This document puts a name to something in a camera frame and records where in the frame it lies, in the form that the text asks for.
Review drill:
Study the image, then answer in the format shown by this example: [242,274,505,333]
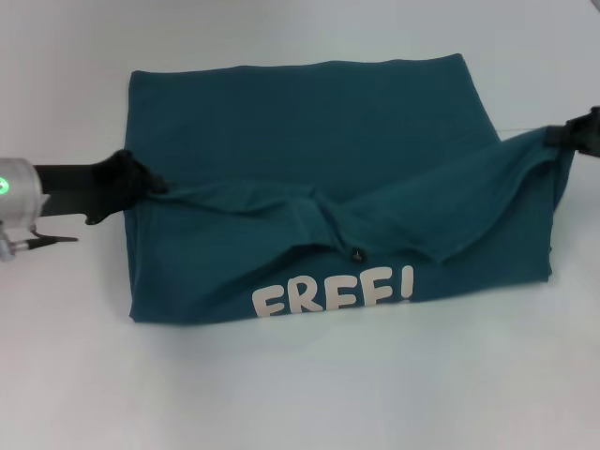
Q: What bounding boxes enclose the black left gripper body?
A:
[32,150,151,226]

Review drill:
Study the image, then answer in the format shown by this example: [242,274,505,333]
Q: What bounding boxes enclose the teal blue t-shirt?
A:
[122,52,577,325]

